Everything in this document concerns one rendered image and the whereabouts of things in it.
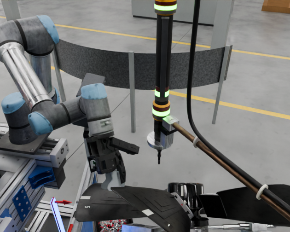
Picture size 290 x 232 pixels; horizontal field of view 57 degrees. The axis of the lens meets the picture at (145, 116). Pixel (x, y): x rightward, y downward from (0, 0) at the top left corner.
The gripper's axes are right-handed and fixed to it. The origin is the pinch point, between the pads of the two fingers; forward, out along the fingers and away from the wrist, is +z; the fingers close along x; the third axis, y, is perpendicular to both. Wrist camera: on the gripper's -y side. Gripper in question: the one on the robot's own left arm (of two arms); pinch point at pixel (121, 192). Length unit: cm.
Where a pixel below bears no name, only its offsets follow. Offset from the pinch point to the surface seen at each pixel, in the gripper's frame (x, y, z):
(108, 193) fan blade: -7.6, 0.3, 1.2
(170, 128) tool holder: 27.7, -0.5, -19.5
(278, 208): 52, 2, -5
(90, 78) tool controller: -58, -30, -46
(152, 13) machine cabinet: -420, -444, -245
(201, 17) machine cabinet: -316, -501, -198
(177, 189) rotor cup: 12.1, -13.2, 2.5
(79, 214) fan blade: -5.2, 12.9, 2.8
